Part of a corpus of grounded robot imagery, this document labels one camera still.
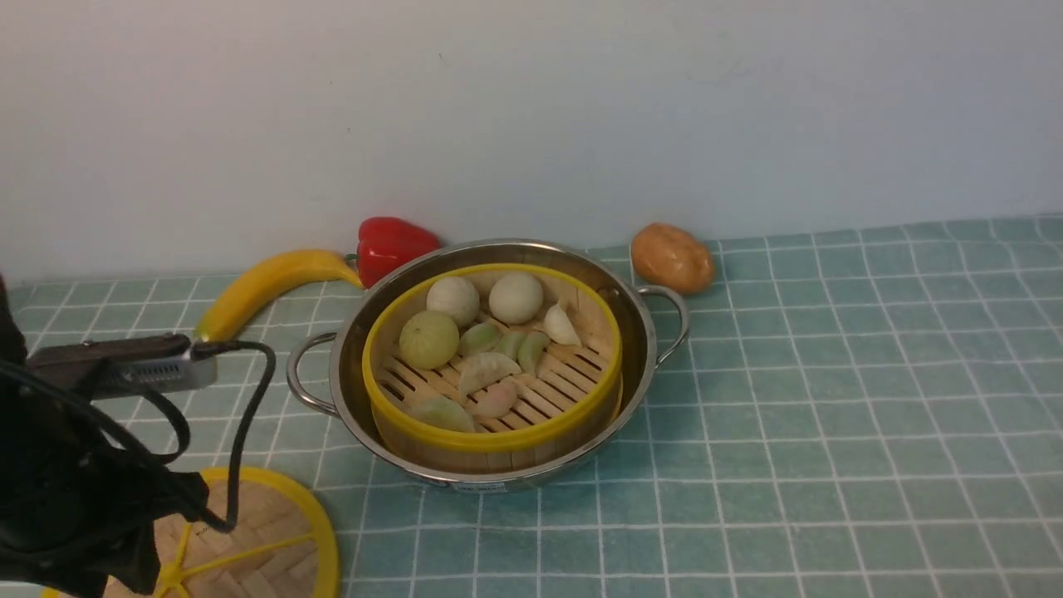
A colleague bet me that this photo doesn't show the green right dumpling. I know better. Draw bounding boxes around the green right dumpling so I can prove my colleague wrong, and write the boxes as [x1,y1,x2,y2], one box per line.
[517,331,551,375]

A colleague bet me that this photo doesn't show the green round bun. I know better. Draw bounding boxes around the green round bun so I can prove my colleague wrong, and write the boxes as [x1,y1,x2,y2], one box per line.
[398,311,460,370]

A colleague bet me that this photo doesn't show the white round bun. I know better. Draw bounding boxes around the white round bun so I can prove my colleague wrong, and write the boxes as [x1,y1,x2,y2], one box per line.
[425,276,480,329]

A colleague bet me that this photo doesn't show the cream round bun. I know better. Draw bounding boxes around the cream round bun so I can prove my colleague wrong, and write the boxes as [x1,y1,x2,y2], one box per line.
[488,270,544,325]

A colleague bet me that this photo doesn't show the pink dumpling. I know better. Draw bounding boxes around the pink dumpling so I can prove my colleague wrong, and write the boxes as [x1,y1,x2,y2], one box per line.
[468,379,519,418]

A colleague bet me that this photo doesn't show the bamboo steamer basket yellow rim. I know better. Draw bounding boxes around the bamboo steamer basket yellow rim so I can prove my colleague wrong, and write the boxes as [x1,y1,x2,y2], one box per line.
[361,262,623,474]

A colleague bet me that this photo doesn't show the pale green front dumpling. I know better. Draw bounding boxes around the pale green front dumpling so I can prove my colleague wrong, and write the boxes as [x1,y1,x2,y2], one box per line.
[407,396,476,433]

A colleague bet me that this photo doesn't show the brown potato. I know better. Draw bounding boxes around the brown potato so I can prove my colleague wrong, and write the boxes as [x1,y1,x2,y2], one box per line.
[629,221,715,296]

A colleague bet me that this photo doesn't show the stainless steel pot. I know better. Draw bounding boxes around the stainless steel pot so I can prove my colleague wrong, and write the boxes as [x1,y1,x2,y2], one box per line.
[287,238,690,493]

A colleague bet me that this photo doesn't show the yellow banana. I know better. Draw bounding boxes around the yellow banana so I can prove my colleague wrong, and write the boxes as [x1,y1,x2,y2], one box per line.
[193,249,368,343]

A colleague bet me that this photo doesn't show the small green dumpling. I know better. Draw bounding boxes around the small green dumpling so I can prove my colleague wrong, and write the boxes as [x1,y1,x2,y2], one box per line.
[458,321,502,357]

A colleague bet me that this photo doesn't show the white dumpling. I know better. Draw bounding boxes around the white dumpling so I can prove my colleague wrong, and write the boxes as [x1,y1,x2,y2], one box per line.
[457,351,522,401]
[542,300,583,346]

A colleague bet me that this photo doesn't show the red bell pepper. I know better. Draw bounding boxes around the red bell pepper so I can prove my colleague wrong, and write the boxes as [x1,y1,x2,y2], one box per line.
[354,217,442,289]

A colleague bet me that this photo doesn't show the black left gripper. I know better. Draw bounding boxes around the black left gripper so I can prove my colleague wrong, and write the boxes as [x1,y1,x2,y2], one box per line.
[1,297,210,597]

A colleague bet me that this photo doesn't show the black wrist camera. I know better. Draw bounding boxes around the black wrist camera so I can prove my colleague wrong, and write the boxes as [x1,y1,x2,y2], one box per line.
[27,334,218,399]

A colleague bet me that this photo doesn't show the woven bamboo steamer lid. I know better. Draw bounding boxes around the woven bamboo steamer lid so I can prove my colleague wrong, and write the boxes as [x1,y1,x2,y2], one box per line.
[43,466,341,598]

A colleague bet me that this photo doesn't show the white centre dumpling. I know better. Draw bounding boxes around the white centre dumpling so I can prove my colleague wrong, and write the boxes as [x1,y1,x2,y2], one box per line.
[457,351,522,401]

